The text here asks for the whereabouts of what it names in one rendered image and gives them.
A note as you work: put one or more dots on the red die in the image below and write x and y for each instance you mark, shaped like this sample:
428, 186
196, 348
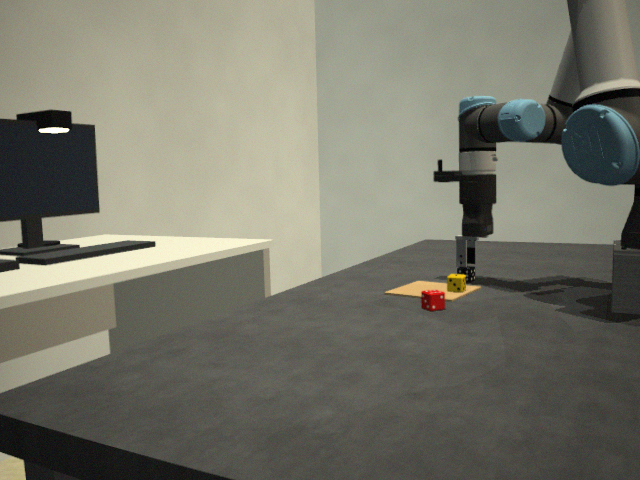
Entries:
433, 300

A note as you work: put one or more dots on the yellow die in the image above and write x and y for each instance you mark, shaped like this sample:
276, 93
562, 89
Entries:
456, 283

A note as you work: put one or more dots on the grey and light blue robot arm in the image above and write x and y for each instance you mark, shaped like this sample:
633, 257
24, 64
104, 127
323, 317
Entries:
601, 138

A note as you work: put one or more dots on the black die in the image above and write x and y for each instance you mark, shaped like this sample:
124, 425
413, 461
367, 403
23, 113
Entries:
468, 271

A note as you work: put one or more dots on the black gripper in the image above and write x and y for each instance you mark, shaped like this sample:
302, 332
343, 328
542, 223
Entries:
477, 194

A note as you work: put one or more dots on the tan square mat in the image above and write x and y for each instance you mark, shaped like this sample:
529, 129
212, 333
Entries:
414, 290

